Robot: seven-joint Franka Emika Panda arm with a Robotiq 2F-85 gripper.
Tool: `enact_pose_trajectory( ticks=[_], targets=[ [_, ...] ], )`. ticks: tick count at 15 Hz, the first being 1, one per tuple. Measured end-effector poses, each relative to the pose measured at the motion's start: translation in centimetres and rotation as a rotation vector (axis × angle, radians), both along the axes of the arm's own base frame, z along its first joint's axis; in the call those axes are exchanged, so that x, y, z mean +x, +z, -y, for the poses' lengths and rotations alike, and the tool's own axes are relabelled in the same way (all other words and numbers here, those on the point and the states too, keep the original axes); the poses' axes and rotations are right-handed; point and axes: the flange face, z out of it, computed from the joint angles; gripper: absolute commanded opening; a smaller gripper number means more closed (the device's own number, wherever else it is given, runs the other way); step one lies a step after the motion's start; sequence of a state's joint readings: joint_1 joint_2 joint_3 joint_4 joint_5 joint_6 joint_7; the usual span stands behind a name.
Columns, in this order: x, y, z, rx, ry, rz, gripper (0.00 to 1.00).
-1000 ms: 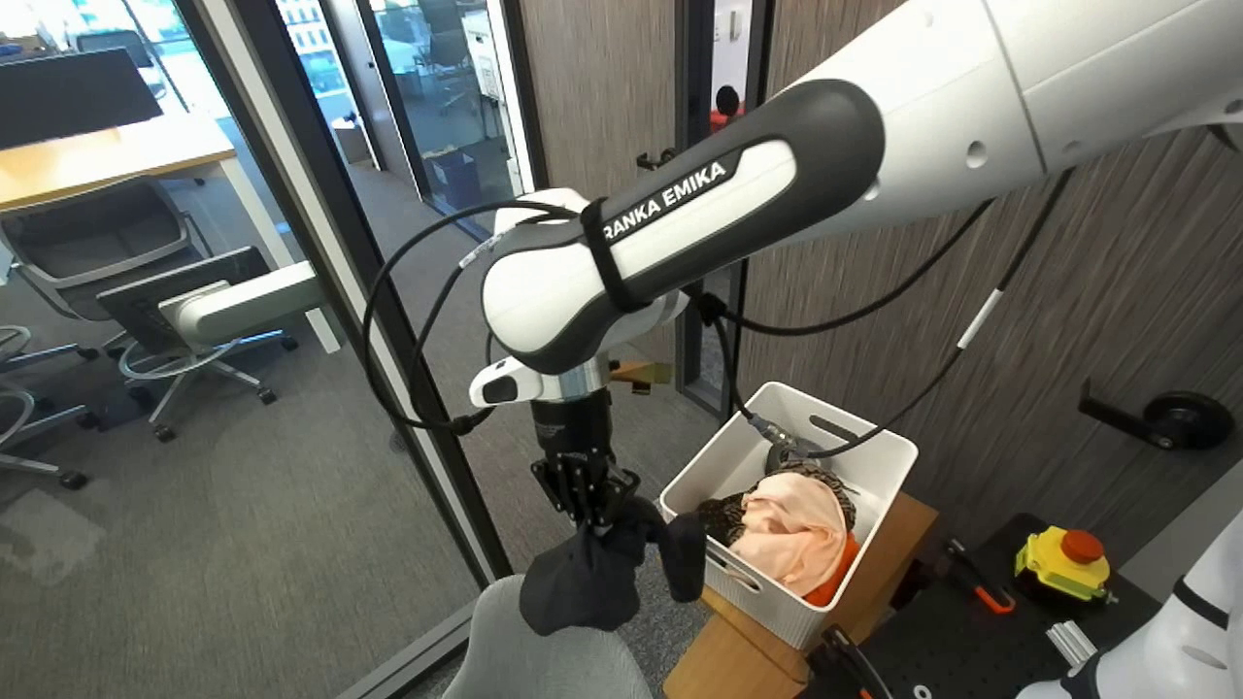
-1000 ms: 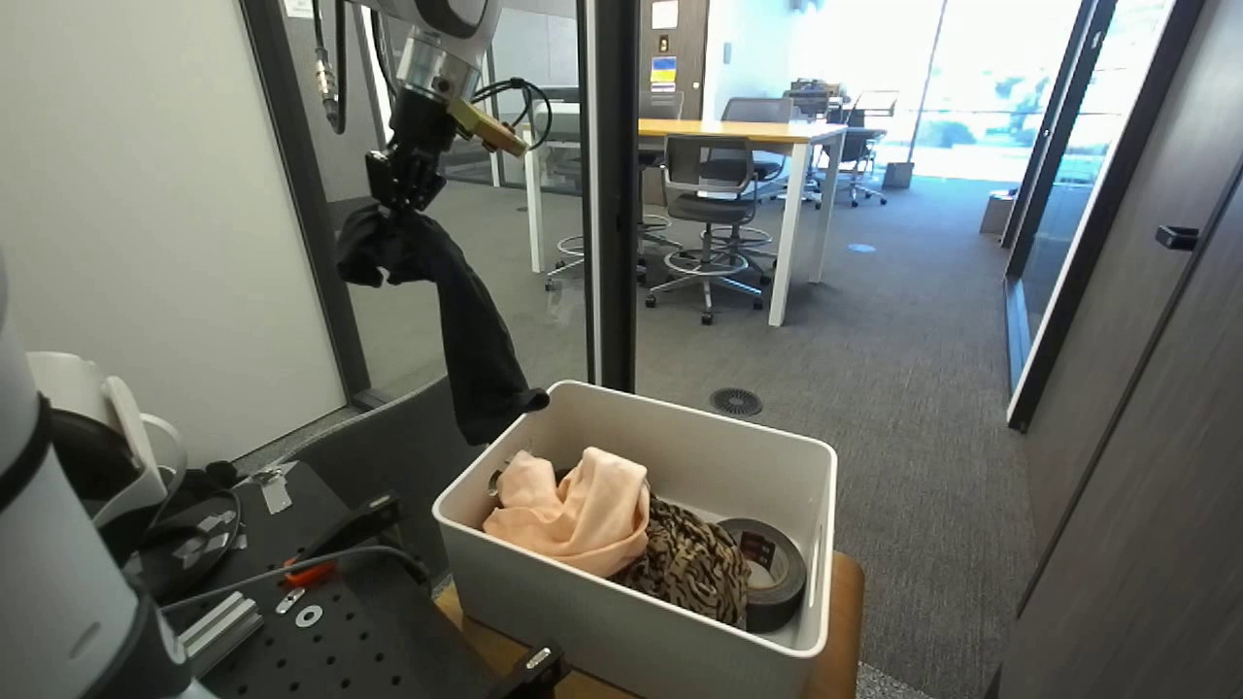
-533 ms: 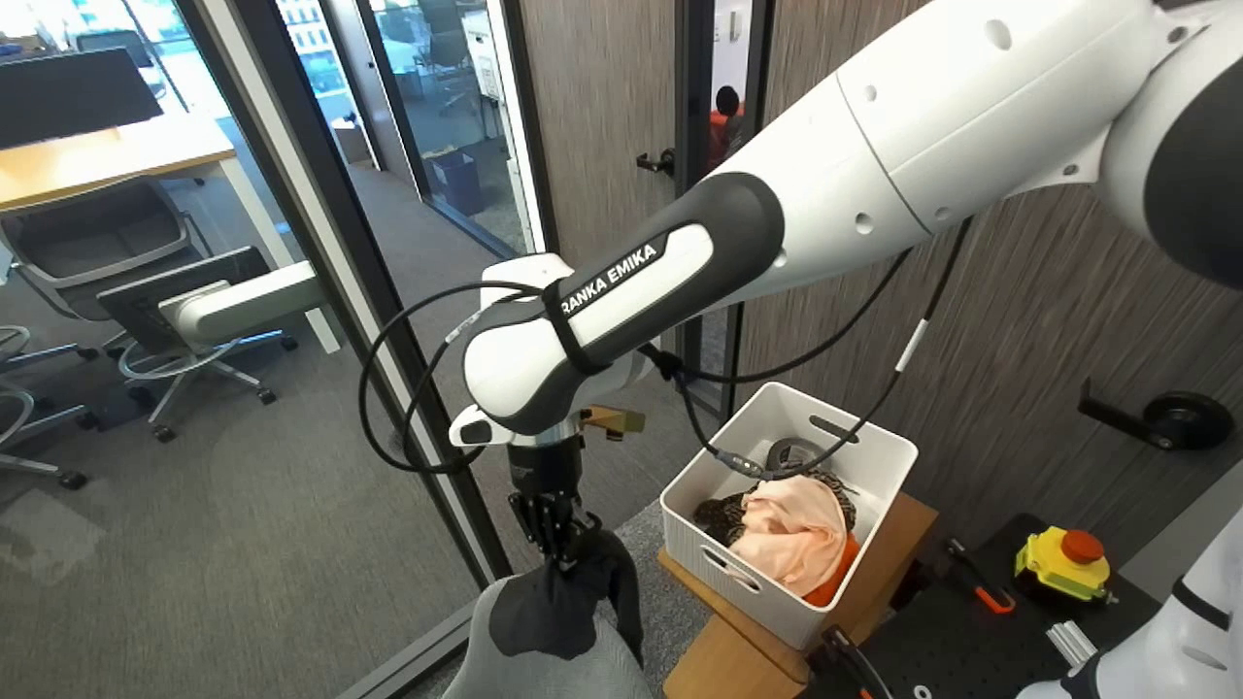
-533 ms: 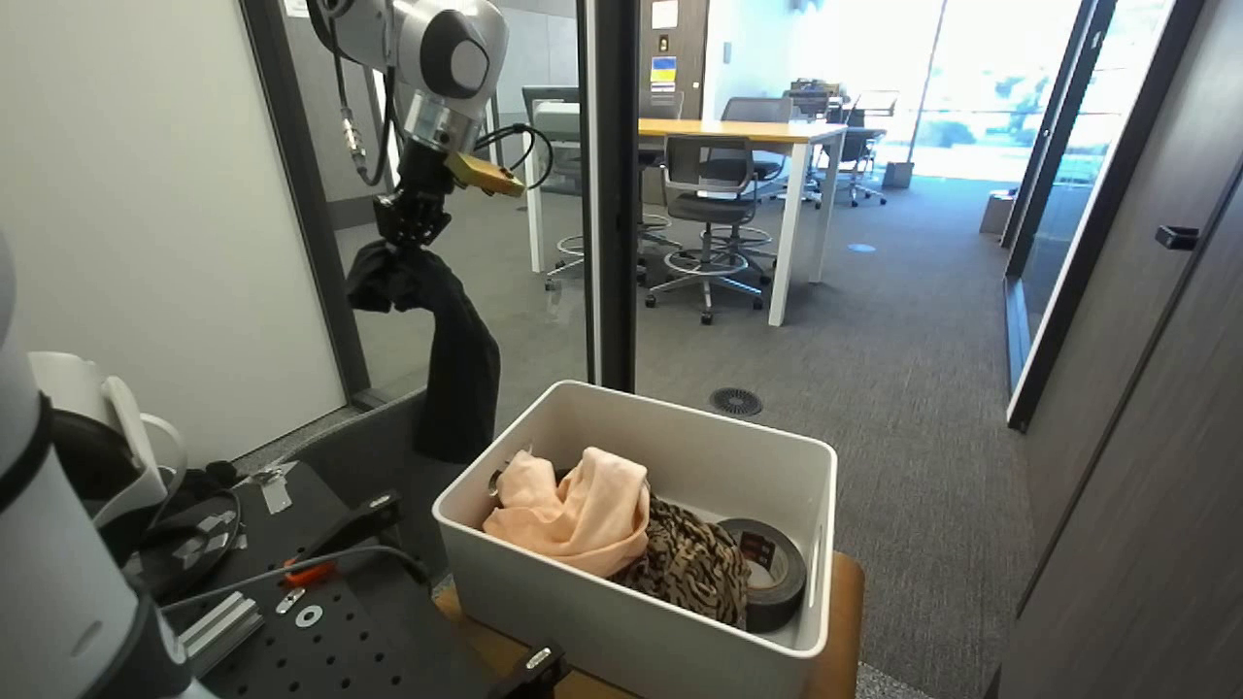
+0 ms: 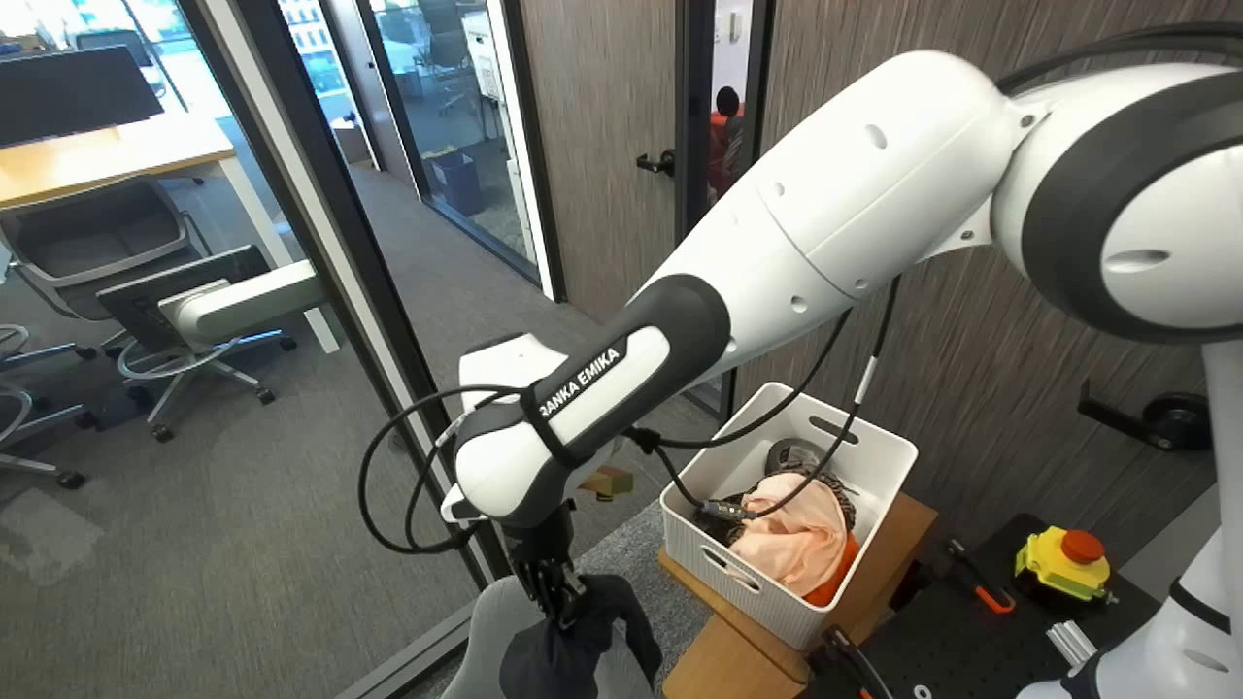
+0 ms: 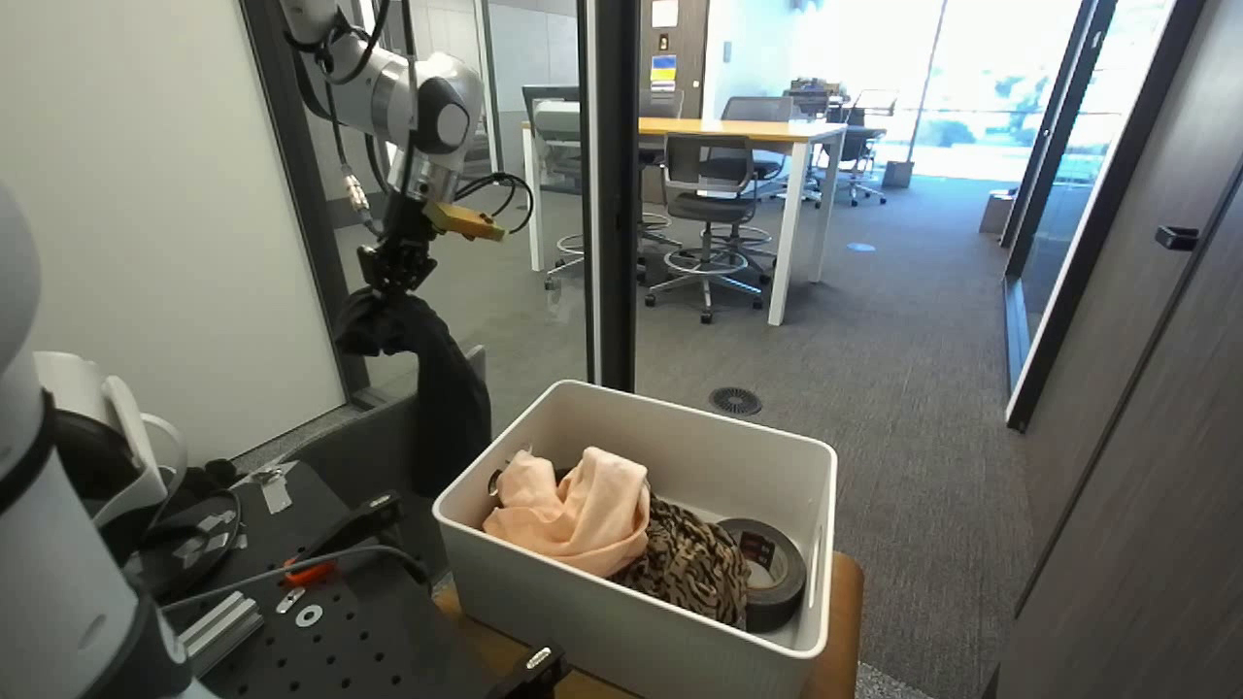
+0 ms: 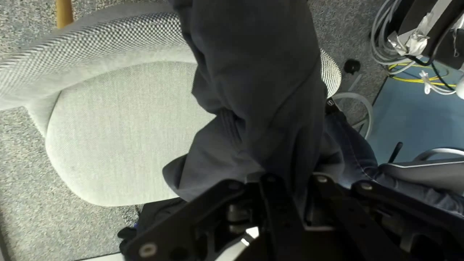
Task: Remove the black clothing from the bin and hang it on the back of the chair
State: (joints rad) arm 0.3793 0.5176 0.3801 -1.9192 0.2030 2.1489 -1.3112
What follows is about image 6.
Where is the black wall frame post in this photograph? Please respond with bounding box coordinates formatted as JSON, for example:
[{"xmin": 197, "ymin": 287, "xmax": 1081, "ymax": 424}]
[{"xmin": 237, "ymin": 0, "xmax": 382, "ymax": 410}]

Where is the black framed glass door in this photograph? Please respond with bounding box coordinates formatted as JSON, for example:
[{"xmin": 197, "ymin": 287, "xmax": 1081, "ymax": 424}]
[{"xmin": 1008, "ymin": 0, "xmax": 1217, "ymax": 436}]

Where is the black glass wall post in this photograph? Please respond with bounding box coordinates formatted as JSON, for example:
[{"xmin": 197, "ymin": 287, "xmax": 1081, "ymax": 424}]
[{"xmin": 579, "ymin": 0, "xmax": 649, "ymax": 395}]

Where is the grey chair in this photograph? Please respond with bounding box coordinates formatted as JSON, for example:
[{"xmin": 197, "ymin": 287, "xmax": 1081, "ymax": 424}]
[{"xmin": 283, "ymin": 342, "xmax": 496, "ymax": 548}]

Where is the white plastic storage bin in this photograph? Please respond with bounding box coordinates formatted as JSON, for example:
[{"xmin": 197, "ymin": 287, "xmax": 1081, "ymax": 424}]
[{"xmin": 429, "ymin": 376, "xmax": 843, "ymax": 699}]

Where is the white desk wooden top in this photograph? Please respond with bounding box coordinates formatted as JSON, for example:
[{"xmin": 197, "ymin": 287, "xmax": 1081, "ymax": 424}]
[{"xmin": 519, "ymin": 113, "xmax": 854, "ymax": 328}]

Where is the silver aluminium extrusion piece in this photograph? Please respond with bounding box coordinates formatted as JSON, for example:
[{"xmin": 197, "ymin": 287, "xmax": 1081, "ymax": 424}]
[{"xmin": 165, "ymin": 584, "xmax": 268, "ymax": 662}]

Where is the black office swivel chair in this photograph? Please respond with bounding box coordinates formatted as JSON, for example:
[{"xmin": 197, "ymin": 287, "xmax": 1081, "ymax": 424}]
[
  {"xmin": 826, "ymin": 95, "xmax": 899, "ymax": 214},
  {"xmin": 640, "ymin": 131, "xmax": 784, "ymax": 324}
]

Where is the white paper tag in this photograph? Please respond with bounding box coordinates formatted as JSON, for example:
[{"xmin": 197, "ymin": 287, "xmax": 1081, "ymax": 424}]
[{"xmin": 255, "ymin": 462, "xmax": 301, "ymax": 518}]

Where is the gold wrist camera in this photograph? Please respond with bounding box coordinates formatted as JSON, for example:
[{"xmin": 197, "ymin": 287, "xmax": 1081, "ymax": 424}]
[{"xmin": 429, "ymin": 192, "xmax": 509, "ymax": 244}]

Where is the black tape roll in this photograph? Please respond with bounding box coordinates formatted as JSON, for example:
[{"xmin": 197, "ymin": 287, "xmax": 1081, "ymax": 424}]
[{"xmin": 716, "ymin": 516, "xmax": 813, "ymax": 636}]

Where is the peach pink cloth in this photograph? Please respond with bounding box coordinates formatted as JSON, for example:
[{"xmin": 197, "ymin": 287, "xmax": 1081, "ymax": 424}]
[{"xmin": 477, "ymin": 441, "xmax": 653, "ymax": 578}]

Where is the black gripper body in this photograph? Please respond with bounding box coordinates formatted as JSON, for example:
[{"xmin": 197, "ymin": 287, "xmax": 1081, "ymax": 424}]
[{"xmin": 377, "ymin": 190, "xmax": 438, "ymax": 263}]

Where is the brown cardboard box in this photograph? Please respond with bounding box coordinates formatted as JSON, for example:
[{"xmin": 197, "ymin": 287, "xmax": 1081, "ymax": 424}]
[{"xmin": 978, "ymin": 184, "xmax": 1022, "ymax": 239}]

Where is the black camera cable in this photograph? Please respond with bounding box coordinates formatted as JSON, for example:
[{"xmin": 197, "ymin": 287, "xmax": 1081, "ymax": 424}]
[{"xmin": 450, "ymin": 166, "xmax": 539, "ymax": 244}]

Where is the dark speckled patterned cloth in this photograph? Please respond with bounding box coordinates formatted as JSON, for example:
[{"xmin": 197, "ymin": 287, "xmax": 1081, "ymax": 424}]
[{"xmin": 615, "ymin": 495, "xmax": 754, "ymax": 627}]

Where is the black clothing garment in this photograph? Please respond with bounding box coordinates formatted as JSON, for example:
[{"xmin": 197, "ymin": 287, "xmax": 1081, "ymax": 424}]
[{"xmin": 332, "ymin": 284, "xmax": 496, "ymax": 502}]

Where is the black perforated breadboard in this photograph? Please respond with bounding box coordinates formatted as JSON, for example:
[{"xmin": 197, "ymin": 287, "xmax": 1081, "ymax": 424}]
[{"xmin": 192, "ymin": 540, "xmax": 501, "ymax": 699}]

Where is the round black floor outlet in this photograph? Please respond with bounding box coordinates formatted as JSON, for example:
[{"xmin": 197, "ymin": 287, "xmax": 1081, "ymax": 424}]
[{"xmin": 706, "ymin": 384, "xmax": 771, "ymax": 417}]

